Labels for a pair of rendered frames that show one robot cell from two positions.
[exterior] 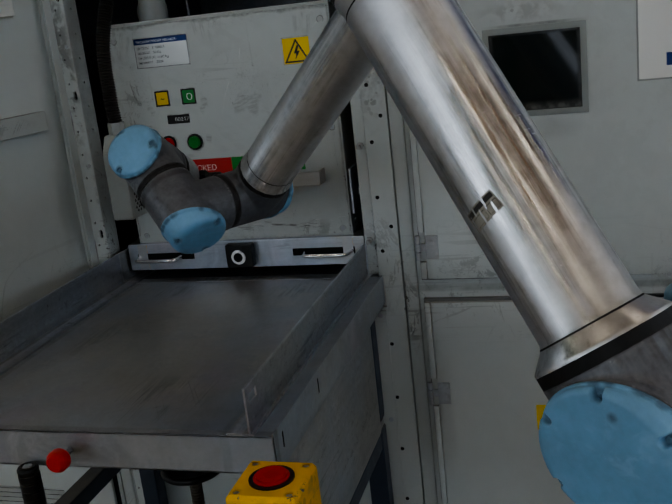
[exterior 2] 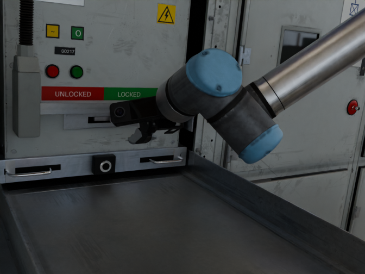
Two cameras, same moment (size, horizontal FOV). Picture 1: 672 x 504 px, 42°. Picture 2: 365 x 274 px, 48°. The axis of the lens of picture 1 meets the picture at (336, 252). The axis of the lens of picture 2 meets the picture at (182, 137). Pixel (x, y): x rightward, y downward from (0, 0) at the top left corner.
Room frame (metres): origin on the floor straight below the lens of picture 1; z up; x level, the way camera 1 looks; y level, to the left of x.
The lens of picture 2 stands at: (0.96, 0.87, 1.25)
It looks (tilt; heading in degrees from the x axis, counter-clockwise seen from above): 14 degrees down; 311
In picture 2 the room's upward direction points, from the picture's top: 5 degrees clockwise
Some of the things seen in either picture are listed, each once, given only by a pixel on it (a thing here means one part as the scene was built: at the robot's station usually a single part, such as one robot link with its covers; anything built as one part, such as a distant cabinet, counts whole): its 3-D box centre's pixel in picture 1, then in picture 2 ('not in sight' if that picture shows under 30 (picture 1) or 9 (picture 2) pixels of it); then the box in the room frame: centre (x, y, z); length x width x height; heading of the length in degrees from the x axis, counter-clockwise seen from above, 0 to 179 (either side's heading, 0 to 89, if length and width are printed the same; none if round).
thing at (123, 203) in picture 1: (125, 175); (25, 95); (1.83, 0.42, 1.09); 0.08 x 0.05 x 0.17; 163
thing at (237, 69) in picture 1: (227, 135); (105, 69); (1.83, 0.20, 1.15); 0.48 x 0.01 x 0.48; 73
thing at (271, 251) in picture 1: (246, 250); (99, 160); (1.85, 0.19, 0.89); 0.54 x 0.05 x 0.06; 73
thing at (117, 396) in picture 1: (173, 354); (165, 253); (1.47, 0.31, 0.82); 0.68 x 0.62 x 0.06; 163
